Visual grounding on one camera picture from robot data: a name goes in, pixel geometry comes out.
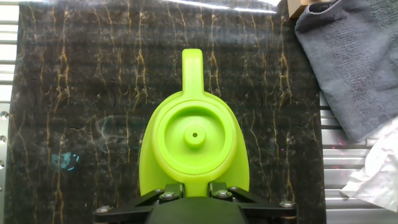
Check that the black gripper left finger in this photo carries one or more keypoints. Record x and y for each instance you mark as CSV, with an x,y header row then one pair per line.
x,y
172,191

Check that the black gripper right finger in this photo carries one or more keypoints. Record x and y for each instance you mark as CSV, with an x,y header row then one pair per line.
x,y
219,190

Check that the green plastic watering can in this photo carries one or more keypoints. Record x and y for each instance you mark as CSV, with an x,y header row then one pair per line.
x,y
194,149

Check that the dark marbled table mat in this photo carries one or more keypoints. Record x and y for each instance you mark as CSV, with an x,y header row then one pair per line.
x,y
77,93

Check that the crumpled white tissue paper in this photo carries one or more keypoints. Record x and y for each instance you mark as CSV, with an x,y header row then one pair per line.
x,y
376,174

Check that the grey towel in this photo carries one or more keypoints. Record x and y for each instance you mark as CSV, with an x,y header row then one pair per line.
x,y
354,62

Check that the wooden block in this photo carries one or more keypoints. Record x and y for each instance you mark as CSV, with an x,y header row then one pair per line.
x,y
295,7

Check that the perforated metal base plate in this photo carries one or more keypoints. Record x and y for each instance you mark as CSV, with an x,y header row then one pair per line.
x,y
3,149

